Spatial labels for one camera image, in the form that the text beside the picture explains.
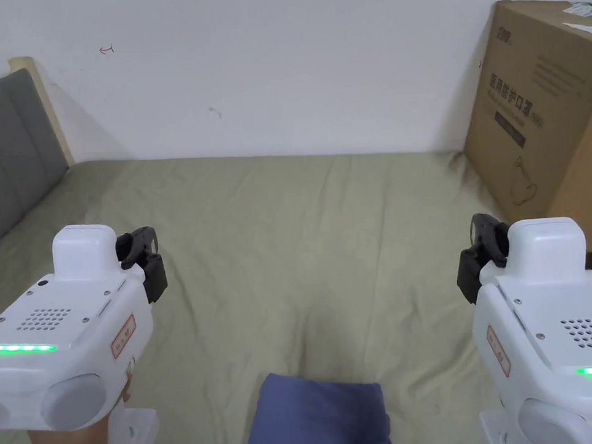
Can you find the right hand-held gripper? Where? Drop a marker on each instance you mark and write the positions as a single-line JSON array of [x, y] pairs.
[[545, 319]]

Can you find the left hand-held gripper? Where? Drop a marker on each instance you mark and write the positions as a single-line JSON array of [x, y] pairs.
[[59, 311]]

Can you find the large brown carton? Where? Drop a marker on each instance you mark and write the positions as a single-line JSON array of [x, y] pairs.
[[542, 123]]

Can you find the grey padded headboard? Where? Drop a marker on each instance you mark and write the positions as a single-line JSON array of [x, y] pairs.
[[13, 160]]

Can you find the bed with pale green sheet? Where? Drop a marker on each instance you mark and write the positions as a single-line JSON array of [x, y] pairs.
[[297, 261]]

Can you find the dark blue garment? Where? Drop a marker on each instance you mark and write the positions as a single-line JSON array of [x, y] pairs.
[[314, 417]]

